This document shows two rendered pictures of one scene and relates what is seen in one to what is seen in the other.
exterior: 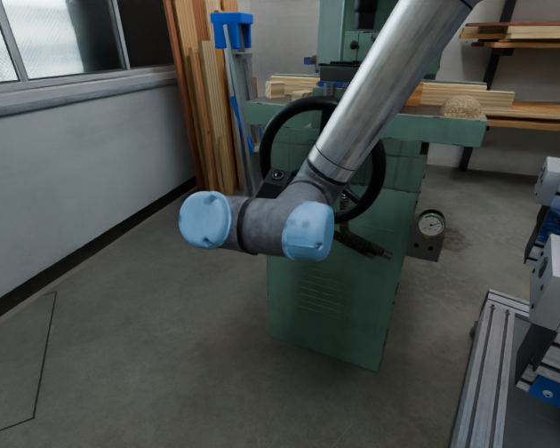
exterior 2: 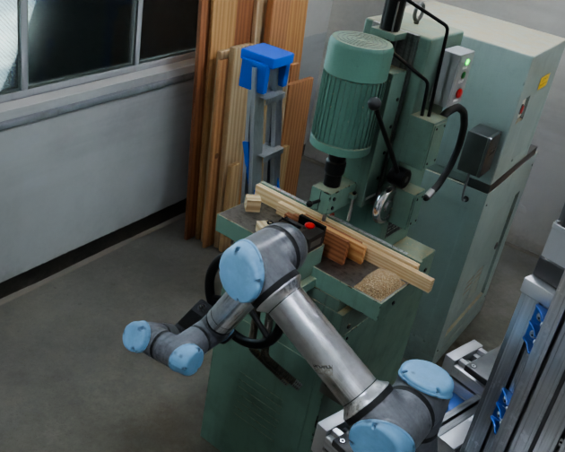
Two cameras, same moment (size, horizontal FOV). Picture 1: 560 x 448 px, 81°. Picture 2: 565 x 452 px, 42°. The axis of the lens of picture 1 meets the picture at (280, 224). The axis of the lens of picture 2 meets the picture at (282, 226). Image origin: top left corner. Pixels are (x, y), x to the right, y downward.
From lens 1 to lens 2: 140 cm
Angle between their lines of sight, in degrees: 8
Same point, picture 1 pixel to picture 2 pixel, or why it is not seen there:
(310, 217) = (184, 353)
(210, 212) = (139, 334)
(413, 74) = not seen: hidden behind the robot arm
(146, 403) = not seen: outside the picture
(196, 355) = (118, 431)
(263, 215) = (164, 344)
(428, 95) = (372, 256)
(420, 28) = not seen: hidden behind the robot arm
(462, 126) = (366, 301)
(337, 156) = (217, 320)
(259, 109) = (227, 224)
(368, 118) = (231, 308)
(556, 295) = (318, 435)
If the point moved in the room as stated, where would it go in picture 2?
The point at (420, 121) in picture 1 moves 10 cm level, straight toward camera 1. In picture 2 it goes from (340, 285) to (319, 299)
